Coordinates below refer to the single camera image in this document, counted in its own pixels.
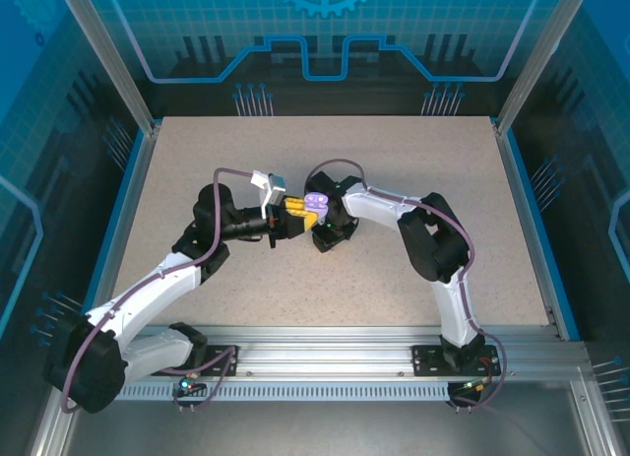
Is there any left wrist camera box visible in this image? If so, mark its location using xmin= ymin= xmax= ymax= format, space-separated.
xmin=249 ymin=168 xmax=289 ymax=219

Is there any aluminium table side rail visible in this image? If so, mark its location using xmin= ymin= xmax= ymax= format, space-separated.
xmin=81 ymin=123 xmax=161 ymax=342
xmin=494 ymin=125 xmax=567 ymax=339

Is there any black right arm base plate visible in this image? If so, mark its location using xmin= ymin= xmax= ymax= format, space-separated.
xmin=410 ymin=345 xmax=502 ymax=377

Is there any purple earbud charging case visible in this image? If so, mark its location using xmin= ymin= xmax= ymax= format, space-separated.
xmin=303 ymin=191 xmax=330 ymax=223

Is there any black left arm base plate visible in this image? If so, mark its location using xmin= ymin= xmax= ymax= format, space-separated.
xmin=150 ymin=345 xmax=241 ymax=377

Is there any aluminium frame post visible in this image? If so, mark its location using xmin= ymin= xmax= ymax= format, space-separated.
xmin=52 ymin=0 xmax=162 ymax=136
xmin=493 ymin=0 xmax=595 ymax=136

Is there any slotted grey cable duct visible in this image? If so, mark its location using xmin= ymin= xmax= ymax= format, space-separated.
xmin=115 ymin=382 xmax=452 ymax=403

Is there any aluminium mounting rail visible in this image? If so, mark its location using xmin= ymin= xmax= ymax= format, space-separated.
xmin=63 ymin=325 xmax=590 ymax=384

